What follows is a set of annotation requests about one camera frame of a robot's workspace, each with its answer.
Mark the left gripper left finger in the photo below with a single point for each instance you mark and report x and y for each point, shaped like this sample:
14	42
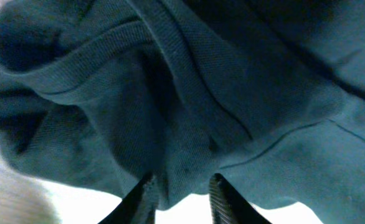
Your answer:
139	206

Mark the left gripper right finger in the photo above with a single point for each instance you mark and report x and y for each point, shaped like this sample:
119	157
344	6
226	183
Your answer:
228	206

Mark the black t-shirt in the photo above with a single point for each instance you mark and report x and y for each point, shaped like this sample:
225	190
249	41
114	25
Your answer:
270	94

